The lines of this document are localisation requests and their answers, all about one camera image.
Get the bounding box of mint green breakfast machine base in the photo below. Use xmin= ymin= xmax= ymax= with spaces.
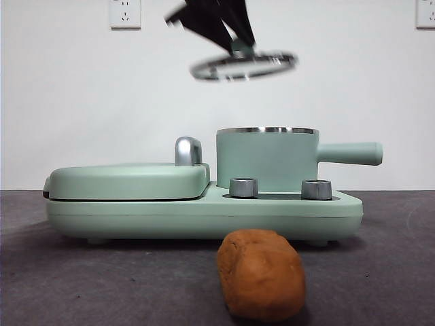
xmin=46 ymin=181 xmax=364 ymax=246

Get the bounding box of white wall socket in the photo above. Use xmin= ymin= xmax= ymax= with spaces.
xmin=416 ymin=0 xmax=435 ymax=30
xmin=109 ymin=0 xmax=142 ymax=30

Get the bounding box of silver control dial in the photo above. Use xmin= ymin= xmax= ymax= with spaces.
xmin=229 ymin=177 xmax=259 ymax=198
xmin=301 ymin=179 xmax=333 ymax=200

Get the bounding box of chrome cover handle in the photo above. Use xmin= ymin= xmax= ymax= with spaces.
xmin=174 ymin=136 xmax=205 ymax=167

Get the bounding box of glass lid with green knob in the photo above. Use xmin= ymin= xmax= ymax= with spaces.
xmin=190 ymin=39 xmax=299 ymax=82

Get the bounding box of mint green griddle cover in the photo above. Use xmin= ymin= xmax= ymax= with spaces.
xmin=43 ymin=162 xmax=213 ymax=201

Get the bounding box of mint green pot with handle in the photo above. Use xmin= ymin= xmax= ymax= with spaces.
xmin=215 ymin=126 xmax=384 ymax=192

